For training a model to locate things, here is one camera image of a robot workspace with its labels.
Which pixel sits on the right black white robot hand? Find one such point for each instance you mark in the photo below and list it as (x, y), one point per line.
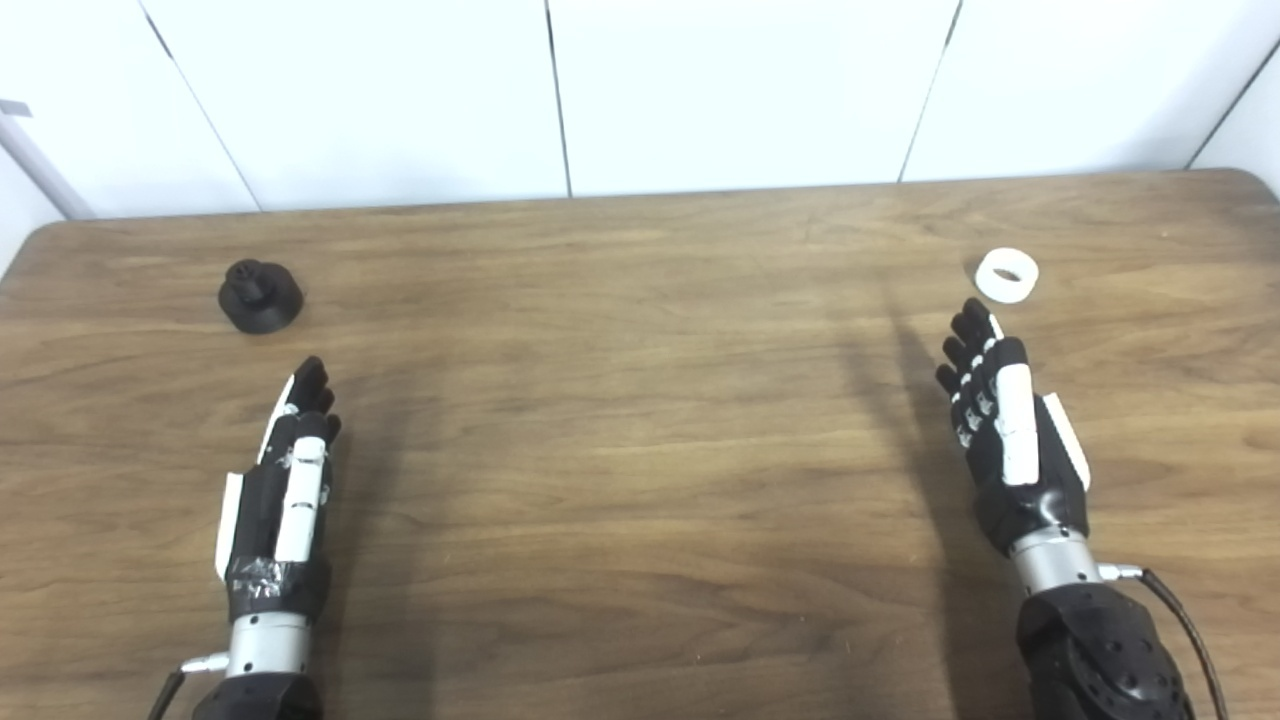
(1015, 430)

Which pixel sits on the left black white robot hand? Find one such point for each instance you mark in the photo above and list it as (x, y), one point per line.
(258, 520)

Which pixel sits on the round black plastic part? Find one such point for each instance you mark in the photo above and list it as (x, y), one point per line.
(262, 300)

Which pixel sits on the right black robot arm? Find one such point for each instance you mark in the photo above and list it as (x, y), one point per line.
(1095, 650)

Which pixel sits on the grey wall corner profile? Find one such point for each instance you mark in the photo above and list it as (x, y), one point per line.
(45, 165)

